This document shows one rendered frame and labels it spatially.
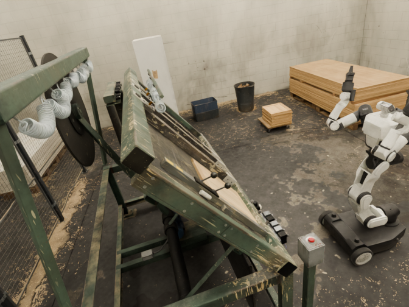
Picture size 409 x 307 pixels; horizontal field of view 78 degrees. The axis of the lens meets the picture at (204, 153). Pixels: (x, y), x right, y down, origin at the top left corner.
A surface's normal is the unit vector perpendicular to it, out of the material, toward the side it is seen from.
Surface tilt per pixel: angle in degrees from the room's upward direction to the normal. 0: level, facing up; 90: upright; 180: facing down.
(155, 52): 90
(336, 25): 90
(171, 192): 90
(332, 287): 0
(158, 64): 90
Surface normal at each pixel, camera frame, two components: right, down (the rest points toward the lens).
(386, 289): -0.16, -0.86
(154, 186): 0.27, 0.43
